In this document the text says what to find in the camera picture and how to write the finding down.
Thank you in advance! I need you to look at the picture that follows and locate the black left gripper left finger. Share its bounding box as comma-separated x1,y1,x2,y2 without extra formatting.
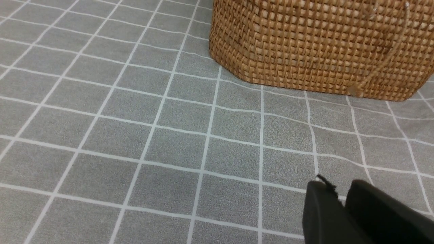
302,175,373,244

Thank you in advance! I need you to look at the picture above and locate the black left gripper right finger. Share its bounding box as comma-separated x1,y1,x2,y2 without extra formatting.
345,180,434,244

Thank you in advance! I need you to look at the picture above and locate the woven rattan basket green lining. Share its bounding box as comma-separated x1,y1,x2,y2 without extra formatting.
209,0,434,101

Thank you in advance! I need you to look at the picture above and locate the grey checked tablecloth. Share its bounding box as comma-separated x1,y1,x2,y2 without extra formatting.
0,0,433,244

